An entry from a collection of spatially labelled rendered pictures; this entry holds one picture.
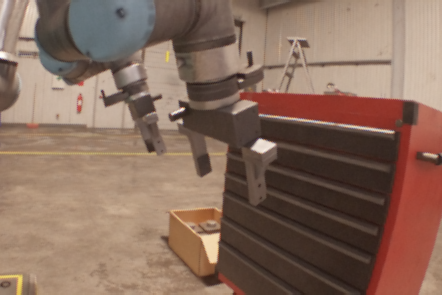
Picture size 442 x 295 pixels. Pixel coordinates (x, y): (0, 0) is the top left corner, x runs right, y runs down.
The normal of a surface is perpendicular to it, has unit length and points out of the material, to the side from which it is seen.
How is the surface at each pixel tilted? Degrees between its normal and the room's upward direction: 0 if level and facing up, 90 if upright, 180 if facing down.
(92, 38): 114
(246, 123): 97
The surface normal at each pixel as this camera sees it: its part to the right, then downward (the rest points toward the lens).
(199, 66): -0.23, 0.47
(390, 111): -0.84, -0.01
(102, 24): -0.47, 0.47
